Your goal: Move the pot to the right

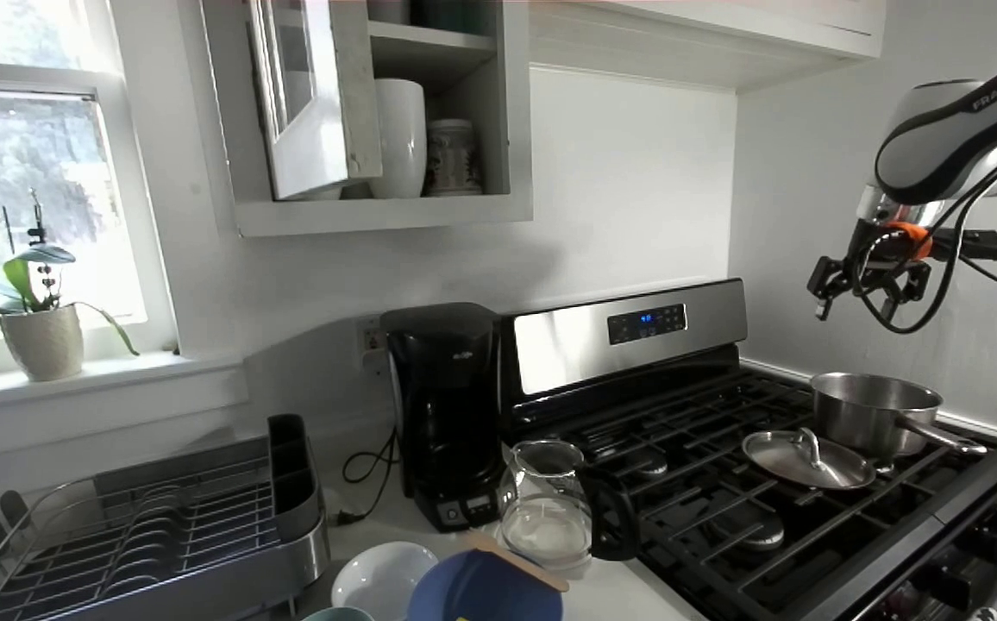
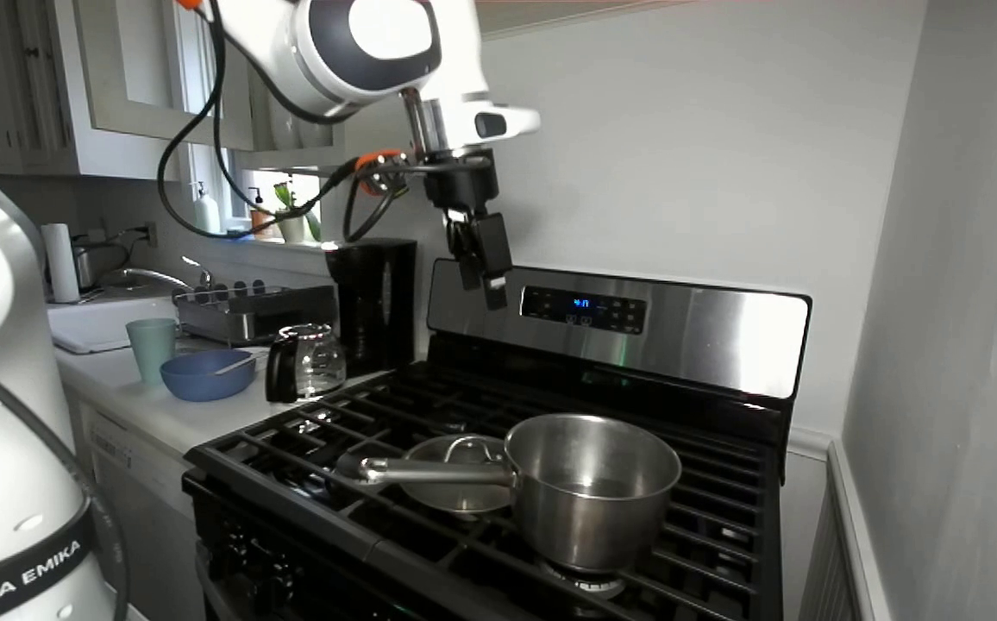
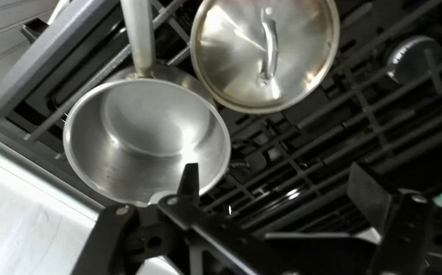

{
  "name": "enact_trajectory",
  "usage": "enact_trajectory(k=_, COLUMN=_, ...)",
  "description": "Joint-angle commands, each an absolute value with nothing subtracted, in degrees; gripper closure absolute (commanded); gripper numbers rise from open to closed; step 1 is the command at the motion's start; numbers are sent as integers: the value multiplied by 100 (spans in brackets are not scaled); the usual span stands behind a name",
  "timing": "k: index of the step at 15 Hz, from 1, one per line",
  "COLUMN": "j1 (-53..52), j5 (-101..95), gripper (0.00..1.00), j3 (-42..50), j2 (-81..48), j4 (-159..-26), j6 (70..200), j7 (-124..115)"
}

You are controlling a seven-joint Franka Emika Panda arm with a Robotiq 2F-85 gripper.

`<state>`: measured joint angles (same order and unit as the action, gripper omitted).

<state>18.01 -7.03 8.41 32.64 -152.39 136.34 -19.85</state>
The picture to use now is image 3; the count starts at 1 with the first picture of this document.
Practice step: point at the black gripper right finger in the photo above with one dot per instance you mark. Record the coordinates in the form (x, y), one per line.
(409, 234)

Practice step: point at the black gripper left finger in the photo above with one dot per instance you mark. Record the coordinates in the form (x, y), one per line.
(108, 238)

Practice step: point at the black stove knob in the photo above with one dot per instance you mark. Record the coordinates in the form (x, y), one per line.
(35, 30)

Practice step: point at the stainless steel pot lid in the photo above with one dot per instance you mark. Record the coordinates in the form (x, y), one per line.
(241, 61)

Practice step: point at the stainless steel saucepan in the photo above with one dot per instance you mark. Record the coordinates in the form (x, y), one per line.
(145, 137)

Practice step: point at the black gas stove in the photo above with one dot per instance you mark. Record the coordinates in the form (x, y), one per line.
(333, 153)

